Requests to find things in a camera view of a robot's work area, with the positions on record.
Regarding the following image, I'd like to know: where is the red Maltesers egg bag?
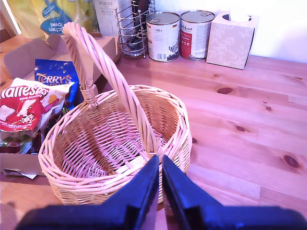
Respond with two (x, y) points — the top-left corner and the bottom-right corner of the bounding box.
(0, 78), (75, 133)

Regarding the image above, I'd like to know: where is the beige leaf print tissue box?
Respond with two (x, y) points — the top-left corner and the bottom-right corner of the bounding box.
(205, 11), (260, 70)

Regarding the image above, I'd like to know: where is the white Porlex box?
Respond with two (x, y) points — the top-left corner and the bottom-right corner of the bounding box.
(93, 0), (135, 37)

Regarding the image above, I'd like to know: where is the blue Terry's orange egg bag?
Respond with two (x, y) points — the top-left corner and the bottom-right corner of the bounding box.
(35, 59), (84, 113)

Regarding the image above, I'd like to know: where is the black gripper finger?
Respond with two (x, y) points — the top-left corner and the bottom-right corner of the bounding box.
(103, 155), (160, 230)
(162, 155), (221, 230)

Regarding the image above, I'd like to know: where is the white tissue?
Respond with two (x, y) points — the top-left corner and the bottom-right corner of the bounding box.
(229, 4), (252, 23)

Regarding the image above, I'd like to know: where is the white truffle egg bag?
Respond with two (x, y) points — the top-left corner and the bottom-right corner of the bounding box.
(0, 103), (65, 155)

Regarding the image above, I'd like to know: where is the woven wicker basket with handle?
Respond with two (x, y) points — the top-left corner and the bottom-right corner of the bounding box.
(38, 22), (193, 207)

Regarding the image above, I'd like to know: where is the yellow kitchen towel pack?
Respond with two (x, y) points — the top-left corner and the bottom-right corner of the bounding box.
(7, 0), (101, 40)

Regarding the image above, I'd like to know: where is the brown cardboard box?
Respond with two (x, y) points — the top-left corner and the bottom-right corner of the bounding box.
(0, 35), (120, 180)

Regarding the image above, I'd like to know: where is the tin can with white label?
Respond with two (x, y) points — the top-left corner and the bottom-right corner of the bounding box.
(145, 11), (180, 63)

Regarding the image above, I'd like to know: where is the tin can with red label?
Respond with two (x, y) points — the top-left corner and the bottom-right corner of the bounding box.
(179, 10), (215, 61)

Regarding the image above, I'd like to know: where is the chrome wire cutlery rack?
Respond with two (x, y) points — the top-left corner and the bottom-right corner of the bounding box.
(115, 0), (156, 60)

